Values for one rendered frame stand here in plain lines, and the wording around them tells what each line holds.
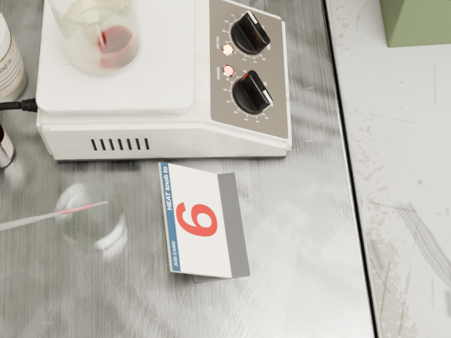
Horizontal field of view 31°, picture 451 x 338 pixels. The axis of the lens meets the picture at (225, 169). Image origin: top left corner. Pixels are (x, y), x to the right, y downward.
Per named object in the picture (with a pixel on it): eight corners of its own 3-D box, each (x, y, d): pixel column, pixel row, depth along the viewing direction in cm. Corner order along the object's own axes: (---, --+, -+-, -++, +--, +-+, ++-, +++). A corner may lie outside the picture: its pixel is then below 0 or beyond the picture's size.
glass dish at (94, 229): (52, 201, 66) (46, 190, 64) (116, 181, 67) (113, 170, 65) (68, 261, 64) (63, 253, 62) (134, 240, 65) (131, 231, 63)
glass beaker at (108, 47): (63, 18, 63) (40, -54, 56) (143, 11, 64) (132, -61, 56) (65, 94, 61) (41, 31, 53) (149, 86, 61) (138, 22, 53)
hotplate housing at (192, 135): (282, 32, 73) (288, -24, 66) (290, 162, 67) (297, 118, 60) (38, 36, 73) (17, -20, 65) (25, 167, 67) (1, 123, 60)
